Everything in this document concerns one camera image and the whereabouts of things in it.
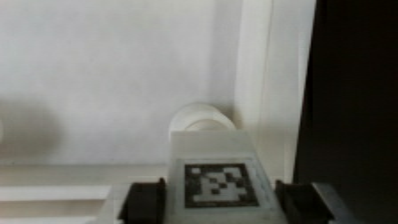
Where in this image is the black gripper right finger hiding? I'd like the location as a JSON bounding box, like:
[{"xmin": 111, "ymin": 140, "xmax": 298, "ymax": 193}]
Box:
[{"xmin": 275, "ymin": 180, "xmax": 355, "ymax": 224}]

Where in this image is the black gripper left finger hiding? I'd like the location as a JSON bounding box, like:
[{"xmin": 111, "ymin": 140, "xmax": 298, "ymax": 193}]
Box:
[{"xmin": 119, "ymin": 178, "xmax": 167, "ymax": 224}]

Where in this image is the white table leg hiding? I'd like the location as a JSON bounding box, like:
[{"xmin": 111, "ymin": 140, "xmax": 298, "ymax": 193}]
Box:
[{"xmin": 165, "ymin": 118, "xmax": 280, "ymax": 224}]

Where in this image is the white square table top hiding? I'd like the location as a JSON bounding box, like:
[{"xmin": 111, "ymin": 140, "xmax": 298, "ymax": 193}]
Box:
[{"xmin": 0, "ymin": 0, "xmax": 316, "ymax": 224}]

